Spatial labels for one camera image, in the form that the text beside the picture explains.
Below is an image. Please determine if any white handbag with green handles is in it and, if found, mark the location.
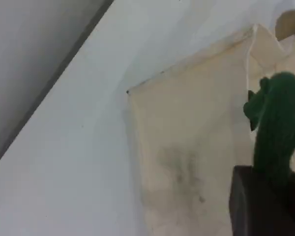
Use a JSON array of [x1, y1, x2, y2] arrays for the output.
[[126, 23, 295, 236]]

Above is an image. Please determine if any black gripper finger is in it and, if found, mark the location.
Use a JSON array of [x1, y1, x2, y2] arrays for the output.
[[229, 165, 295, 236]]

